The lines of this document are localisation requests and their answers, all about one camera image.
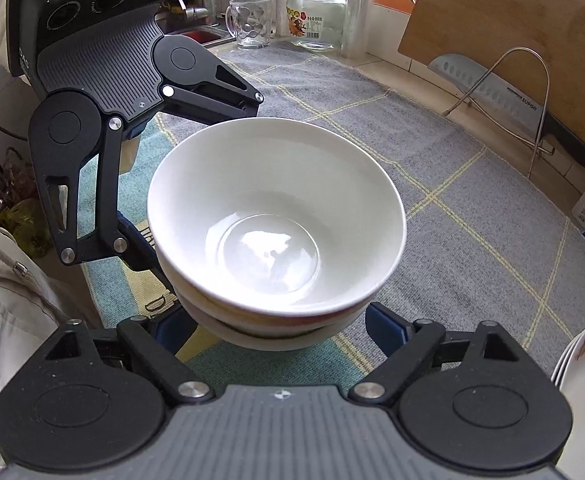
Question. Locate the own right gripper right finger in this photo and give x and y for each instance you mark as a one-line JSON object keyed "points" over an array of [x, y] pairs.
{"points": [[409, 347]]}

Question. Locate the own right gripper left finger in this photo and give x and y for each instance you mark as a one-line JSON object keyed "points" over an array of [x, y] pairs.
{"points": [[153, 344]]}

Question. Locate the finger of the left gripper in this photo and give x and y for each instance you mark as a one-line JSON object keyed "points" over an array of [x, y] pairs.
{"points": [[198, 86], [66, 131]]}

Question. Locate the floral bowl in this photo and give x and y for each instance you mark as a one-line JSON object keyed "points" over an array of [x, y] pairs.
{"points": [[269, 344], [256, 323]]}

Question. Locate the plain white bowl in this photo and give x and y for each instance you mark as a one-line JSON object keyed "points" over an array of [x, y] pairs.
{"points": [[276, 216]]}

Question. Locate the lower stacked plates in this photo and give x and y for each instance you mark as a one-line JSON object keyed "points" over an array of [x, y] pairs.
{"points": [[559, 370]]}

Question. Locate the kitchen knife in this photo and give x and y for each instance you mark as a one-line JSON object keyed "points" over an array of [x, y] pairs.
{"points": [[506, 106]]}

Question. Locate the red basin in sink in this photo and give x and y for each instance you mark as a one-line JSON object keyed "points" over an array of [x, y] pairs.
{"points": [[208, 38]]}

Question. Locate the glass mug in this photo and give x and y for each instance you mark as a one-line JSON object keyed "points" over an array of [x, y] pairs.
{"points": [[250, 22]]}

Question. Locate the yellow plastic bag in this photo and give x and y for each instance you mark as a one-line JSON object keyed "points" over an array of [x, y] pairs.
{"points": [[28, 226]]}

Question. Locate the glass jar yellow lid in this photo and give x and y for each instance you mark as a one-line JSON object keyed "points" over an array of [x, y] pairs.
{"points": [[316, 25]]}

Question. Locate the wooden cutting board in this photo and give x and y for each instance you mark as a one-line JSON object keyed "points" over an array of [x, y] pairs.
{"points": [[537, 45]]}

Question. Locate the wire rack stand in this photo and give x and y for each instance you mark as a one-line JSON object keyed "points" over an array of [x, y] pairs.
{"points": [[501, 59]]}

